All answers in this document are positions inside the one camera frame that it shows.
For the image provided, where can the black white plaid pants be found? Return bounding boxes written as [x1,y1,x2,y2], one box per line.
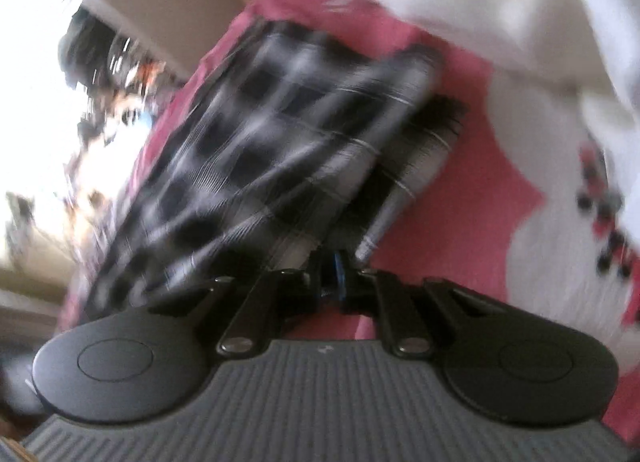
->
[82,17,468,323]

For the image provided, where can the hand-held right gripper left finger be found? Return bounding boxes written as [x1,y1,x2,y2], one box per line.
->
[147,249,337,358]

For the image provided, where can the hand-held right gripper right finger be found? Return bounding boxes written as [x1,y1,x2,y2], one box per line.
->
[334,251,508,359]

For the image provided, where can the pink floral blanket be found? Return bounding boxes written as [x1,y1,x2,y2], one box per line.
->
[60,0,640,443]

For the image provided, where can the white garment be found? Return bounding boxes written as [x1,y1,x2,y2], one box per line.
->
[350,0,640,108]

